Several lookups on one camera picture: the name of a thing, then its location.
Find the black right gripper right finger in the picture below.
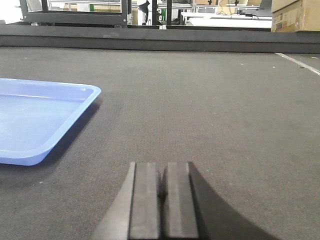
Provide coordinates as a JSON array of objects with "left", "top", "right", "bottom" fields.
[{"left": 162, "top": 162, "right": 276, "bottom": 240}]

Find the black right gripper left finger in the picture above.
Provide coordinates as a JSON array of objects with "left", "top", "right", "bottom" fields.
[{"left": 91, "top": 162, "right": 161, "bottom": 240}]

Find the blue plastic tray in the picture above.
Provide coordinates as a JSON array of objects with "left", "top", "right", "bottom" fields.
[{"left": 0, "top": 78, "right": 101, "bottom": 166}]

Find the cardboard box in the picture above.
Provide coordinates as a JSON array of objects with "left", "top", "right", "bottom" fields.
[{"left": 271, "top": 0, "right": 320, "bottom": 33}]

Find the white table with cables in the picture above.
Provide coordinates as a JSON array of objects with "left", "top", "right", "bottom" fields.
[{"left": 181, "top": 12, "right": 272, "bottom": 29}]

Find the dark metal frame cart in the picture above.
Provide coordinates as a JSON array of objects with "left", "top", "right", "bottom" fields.
[{"left": 19, "top": 0, "right": 132, "bottom": 28}]

